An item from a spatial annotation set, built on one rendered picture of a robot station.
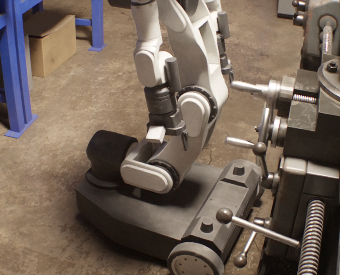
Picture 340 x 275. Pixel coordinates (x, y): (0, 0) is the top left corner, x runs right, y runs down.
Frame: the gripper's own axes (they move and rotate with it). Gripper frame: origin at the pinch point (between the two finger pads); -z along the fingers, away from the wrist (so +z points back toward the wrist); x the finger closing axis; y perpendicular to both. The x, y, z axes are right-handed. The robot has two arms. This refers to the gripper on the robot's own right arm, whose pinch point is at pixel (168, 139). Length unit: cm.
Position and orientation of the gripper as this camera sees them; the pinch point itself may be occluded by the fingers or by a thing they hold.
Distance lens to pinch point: 161.7
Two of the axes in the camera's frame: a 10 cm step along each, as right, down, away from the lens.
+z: -1.5, -8.6, -4.8
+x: 9.1, 0.7, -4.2
